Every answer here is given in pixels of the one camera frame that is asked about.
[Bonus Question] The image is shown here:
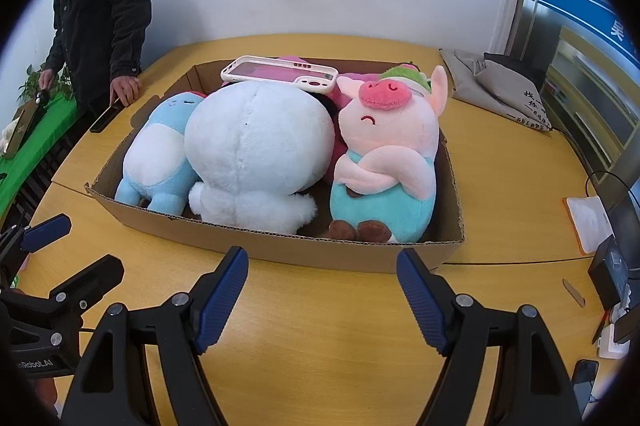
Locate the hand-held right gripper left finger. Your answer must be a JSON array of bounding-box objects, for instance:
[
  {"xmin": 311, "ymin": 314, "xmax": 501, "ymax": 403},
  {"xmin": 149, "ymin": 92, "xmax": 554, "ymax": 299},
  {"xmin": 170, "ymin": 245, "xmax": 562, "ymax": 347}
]
[{"xmin": 60, "ymin": 246, "xmax": 249, "ymax": 426}]

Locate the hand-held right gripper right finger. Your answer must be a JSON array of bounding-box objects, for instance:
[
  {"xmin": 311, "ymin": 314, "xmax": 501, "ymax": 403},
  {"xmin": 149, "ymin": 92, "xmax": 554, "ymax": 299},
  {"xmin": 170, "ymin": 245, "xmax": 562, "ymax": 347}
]
[{"xmin": 396, "ymin": 247, "xmax": 583, "ymax": 426}]

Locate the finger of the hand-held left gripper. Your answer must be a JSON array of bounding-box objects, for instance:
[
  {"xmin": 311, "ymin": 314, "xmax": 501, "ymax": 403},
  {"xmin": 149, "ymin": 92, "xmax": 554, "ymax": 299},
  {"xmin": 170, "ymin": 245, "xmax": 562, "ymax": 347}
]
[
  {"xmin": 0, "ymin": 215, "xmax": 72, "ymax": 274},
  {"xmin": 0, "ymin": 255, "xmax": 125, "ymax": 343}
]

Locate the brown cardboard box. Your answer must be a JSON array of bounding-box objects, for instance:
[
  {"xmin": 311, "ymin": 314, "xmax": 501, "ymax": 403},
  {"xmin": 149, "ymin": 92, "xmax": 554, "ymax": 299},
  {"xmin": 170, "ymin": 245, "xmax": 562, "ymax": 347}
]
[{"xmin": 84, "ymin": 56, "xmax": 466, "ymax": 274}]

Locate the blue plush toy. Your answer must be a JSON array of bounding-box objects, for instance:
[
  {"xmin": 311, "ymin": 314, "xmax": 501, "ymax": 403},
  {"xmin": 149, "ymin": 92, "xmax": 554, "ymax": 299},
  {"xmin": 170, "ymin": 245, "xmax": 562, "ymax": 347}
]
[{"xmin": 114, "ymin": 90, "xmax": 208, "ymax": 213}]

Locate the green tablecloth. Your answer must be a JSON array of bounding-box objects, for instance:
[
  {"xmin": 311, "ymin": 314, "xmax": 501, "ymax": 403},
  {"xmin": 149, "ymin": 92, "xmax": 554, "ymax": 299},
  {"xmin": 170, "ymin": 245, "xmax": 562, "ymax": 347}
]
[{"xmin": 0, "ymin": 94, "xmax": 81, "ymax": 212}]

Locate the brown framed board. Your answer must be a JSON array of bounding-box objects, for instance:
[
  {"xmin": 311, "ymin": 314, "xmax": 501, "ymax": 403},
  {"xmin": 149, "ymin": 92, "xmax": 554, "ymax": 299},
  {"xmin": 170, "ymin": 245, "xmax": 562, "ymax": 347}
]
[{"xmin": 2, "ymin": 101, "xmax": 41, "ymax": 157}]

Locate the green potted plant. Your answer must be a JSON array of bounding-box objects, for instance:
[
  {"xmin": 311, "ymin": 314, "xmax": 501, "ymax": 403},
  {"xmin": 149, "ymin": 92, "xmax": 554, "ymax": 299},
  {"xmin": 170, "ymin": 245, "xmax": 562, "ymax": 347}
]
[{"xmin": 17, "ymin": 64, "xmax": 76, "ymax": 102}]

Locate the white plush toy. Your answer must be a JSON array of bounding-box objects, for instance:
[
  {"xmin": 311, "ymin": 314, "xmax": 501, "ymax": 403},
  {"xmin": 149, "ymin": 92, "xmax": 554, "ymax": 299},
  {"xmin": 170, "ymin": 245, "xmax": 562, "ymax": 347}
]
[{"xmin": 184, "ymin": 81, "xmax": 335, "ymax": 236}]

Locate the black glossy phone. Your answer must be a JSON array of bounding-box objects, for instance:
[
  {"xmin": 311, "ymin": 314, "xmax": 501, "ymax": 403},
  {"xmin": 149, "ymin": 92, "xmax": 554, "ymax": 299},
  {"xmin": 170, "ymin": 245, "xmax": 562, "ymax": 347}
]
[{"xmin": 570, "ymin": 358, "xmax": 599, "ymax": 407}]

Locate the pink pig plush toy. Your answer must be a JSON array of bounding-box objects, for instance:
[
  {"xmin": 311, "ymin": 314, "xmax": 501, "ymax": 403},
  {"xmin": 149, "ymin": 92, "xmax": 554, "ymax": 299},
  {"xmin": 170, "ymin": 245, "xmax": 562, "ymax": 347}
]
[{"xmin": 327, "ymin": 64, "xmax": 449, "ymax": 244}]

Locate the white pad orange edge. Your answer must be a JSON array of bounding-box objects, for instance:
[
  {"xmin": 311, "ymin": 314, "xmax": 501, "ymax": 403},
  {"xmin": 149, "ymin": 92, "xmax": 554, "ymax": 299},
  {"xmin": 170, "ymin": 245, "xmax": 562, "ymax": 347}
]
[{"xmin": 562, "ymin": 195, "xmax": 615, "ymax": 254}]

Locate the black box device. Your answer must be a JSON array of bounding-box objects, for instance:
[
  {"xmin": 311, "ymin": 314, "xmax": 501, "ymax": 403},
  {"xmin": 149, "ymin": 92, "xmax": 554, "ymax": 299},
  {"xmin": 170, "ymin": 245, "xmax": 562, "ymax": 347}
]
[{"xmin": 587, "ymin": 236, "xmax": 632, "ymax": 311}]

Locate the white power strip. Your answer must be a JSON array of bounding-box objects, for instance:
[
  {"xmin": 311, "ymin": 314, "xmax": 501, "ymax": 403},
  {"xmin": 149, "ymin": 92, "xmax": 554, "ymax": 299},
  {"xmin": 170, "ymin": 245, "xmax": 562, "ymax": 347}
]
[{"xmin": 595, "ymin": 306, "xmax": 640, "ymax": 359}]

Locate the grey cloth bag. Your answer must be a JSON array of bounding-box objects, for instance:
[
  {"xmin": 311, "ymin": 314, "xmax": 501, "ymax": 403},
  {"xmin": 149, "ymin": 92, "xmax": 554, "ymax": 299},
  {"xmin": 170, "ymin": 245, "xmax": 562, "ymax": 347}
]
[{"xmin": 440, "ymin": 48, "xmax": 553, "ymax": 132}]

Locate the white pink phone case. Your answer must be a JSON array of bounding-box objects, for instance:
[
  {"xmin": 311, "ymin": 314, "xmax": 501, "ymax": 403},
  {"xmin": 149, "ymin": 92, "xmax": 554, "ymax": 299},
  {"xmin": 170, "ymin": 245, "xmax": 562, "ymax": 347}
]
[{"xmin": 220, "ymin": 55, "xmax": 338, "ymax": 94}]

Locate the black cable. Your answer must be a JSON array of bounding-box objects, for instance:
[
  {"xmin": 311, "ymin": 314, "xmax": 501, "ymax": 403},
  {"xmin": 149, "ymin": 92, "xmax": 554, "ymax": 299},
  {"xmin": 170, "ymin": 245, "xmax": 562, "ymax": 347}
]
[{"xmin": 585, "ymin": 169, "xmax": 640, "ymax": 207}]

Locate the blue wall sign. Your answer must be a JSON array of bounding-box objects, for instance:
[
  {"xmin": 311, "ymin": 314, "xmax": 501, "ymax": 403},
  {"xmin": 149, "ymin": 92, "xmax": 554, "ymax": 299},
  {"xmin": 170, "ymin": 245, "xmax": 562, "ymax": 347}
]
[{"xmin": 537, "ymin": 0, "xmax": 640, "ymax": 67}]

